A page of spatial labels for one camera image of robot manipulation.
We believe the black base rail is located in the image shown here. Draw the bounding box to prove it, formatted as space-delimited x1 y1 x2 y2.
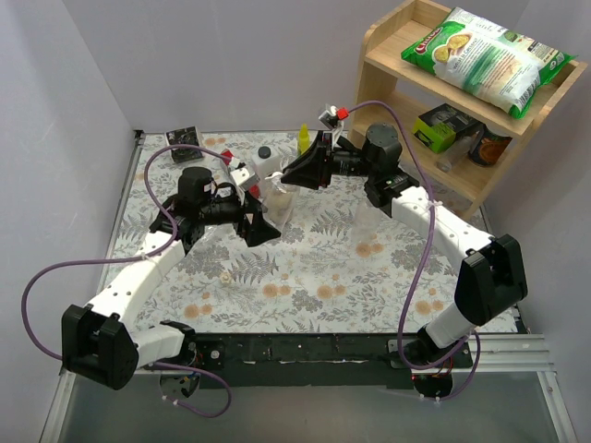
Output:
188 333 415 389

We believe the yellow-green tube bottle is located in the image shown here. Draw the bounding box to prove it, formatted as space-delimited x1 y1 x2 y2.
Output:
297 124 310 156

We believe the green black box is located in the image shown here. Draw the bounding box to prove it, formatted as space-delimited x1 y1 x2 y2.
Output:
412 104 480 154

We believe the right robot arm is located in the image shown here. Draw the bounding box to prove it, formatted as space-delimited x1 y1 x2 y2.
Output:
281 123 527 369

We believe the green chips bag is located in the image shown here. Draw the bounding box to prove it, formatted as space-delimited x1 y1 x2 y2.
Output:
401 7 574 119

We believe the white bottle black cap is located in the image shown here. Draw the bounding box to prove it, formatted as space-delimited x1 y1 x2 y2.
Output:
251 146 282 180

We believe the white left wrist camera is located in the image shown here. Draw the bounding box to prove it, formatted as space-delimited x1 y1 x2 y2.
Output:
230 167 259 191

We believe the wooden shelf unit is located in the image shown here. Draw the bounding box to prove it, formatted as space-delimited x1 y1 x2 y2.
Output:
349 1 587 220

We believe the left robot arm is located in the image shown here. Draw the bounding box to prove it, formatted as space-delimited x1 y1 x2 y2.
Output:
61 167 281 389

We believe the black patterned box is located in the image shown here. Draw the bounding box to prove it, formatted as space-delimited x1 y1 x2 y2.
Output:
165 126 203 164

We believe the red toothpaste box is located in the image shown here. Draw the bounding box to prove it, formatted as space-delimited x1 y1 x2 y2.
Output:
221 150 240 168

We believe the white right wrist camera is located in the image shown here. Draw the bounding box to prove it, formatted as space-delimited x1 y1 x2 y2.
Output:
319 105 349 148

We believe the clear small bottle on shelf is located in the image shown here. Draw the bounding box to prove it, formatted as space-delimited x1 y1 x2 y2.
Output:
436 132 478 173

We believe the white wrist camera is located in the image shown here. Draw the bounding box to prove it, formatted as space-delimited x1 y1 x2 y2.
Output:
230 167 259 191
319 105 349 148

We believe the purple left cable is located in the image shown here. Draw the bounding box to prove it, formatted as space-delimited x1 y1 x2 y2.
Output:
20 145 241 361

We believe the beige pump lotion bottle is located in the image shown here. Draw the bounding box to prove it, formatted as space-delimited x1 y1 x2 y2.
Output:
264 171 296 225

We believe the tin can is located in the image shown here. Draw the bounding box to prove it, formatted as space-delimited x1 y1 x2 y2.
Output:
468 126 513 166

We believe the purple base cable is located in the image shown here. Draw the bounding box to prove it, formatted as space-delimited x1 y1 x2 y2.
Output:
151 362 232 419

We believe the clear plastic bottle large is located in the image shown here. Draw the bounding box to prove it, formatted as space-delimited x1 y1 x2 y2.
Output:
351 199 382 246

